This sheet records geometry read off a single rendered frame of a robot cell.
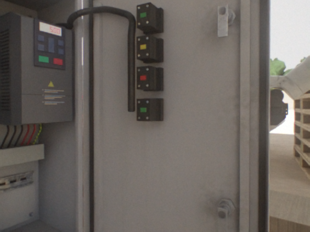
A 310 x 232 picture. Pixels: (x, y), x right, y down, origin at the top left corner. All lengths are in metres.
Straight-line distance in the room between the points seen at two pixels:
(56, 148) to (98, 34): 0.32
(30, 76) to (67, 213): 0.36
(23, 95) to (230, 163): 0.41
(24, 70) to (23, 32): 0.07
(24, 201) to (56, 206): 0.09
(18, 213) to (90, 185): 0.22
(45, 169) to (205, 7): 0.58
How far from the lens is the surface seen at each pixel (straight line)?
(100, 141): 0.56
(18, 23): 0.55
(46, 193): 0.75
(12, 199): 0.74
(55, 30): 0.57
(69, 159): 0.63
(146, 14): 0.46
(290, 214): 1.69
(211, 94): 0.44
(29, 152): 0.66
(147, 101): 0.43
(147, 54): 0.44
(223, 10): 0.43
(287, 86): 0.66
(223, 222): 0.44
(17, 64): 0.53
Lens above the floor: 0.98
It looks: 1 degrees down
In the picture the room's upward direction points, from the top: straight up
